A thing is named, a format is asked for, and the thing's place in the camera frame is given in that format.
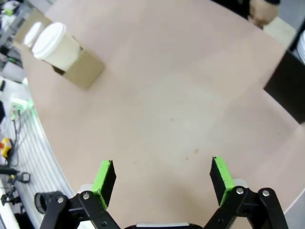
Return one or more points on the black chair back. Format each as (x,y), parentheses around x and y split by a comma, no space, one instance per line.
(287,86)

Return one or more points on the white green power strip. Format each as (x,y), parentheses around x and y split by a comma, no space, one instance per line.
(22,103)

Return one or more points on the light wooden block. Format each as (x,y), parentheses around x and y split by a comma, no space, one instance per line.
(280,32)

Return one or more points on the person's hand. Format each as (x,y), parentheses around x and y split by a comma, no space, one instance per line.
(262,10)

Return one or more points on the brown cardboard cup carrier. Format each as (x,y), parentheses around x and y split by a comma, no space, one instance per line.
(82,69)

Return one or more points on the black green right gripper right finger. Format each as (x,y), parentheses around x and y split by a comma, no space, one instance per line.
(228,190)

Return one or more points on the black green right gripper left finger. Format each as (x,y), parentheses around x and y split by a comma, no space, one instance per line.
(100,193)

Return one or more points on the yellow emergency stop button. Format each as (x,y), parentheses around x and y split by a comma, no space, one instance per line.
(5,146)

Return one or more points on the white paper cup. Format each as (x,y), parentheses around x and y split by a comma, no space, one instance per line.
(64,53)

